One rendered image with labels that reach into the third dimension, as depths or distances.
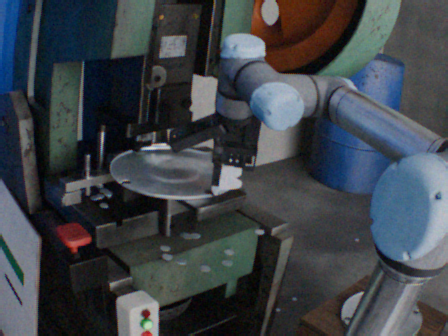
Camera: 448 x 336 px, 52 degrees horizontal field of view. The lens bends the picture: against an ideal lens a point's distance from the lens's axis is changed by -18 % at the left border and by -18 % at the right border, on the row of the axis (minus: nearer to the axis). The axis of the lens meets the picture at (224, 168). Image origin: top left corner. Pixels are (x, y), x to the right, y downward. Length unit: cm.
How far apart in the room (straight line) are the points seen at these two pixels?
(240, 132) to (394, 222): 52
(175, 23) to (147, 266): 53
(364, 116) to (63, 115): 81
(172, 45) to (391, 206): 74
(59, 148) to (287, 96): 73
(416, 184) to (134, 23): 70
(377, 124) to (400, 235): 28
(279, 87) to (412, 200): 37
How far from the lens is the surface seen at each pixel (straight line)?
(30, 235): 139
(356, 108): 85
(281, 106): 83
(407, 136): 77
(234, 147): 102
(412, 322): 158
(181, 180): 118
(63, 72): 134
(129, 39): 106
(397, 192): 57
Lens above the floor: 125
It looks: 21 degrees down
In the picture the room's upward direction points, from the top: 7 degrees clockwise
